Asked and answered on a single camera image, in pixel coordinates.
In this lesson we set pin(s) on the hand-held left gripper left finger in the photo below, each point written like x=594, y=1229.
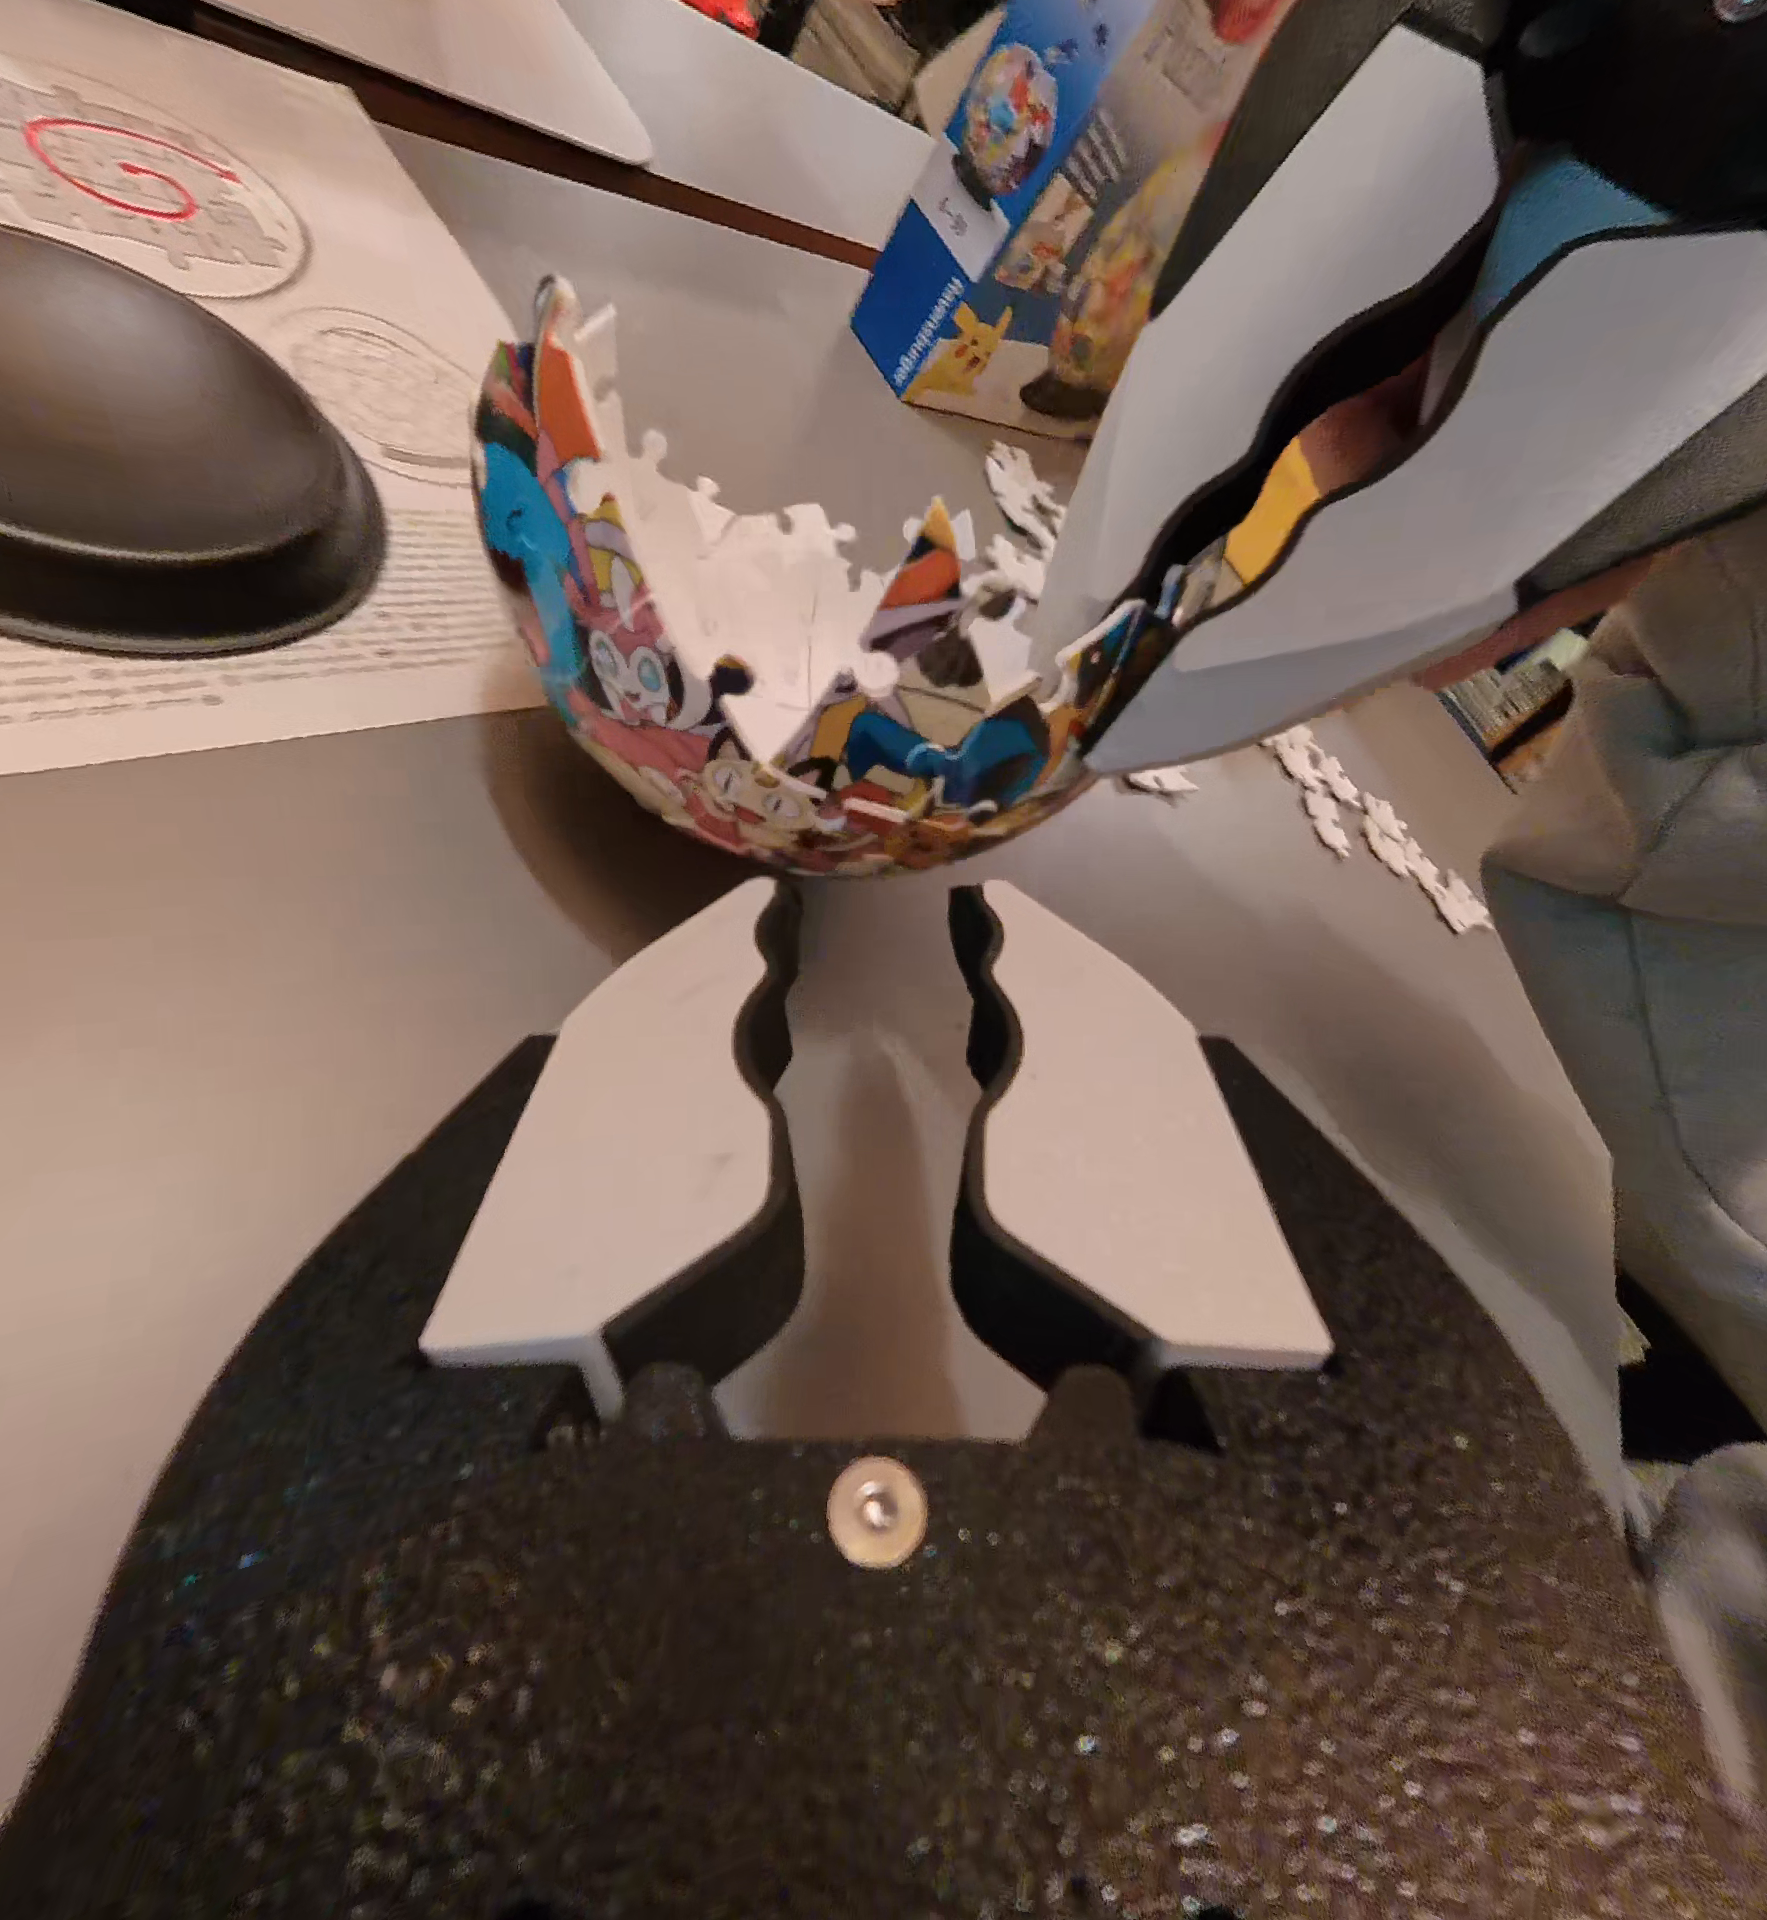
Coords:
x=627, y=1155

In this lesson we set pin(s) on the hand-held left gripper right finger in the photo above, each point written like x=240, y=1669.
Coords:
x=1122, y=1155

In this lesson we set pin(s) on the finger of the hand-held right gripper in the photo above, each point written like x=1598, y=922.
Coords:
x=1575, y=419
x=1273, y=268

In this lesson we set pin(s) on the colourful half-built puzzle ball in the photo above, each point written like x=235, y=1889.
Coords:
x=763, y=675

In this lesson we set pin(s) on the blue puzzle box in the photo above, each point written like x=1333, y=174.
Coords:
x=1018, y=224

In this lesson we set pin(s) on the scattered loose puzzle pieces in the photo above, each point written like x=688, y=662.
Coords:
x=1333, y=811

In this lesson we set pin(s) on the grey fabric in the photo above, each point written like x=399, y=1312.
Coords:
x=1693, y=975

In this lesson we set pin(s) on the white flat board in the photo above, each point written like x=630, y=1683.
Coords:
x=449, y=60

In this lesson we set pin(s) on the white instruction sheet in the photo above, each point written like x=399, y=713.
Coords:
x=418, y=316

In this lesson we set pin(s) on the black round bowl stand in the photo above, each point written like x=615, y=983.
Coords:
x=118, y=451

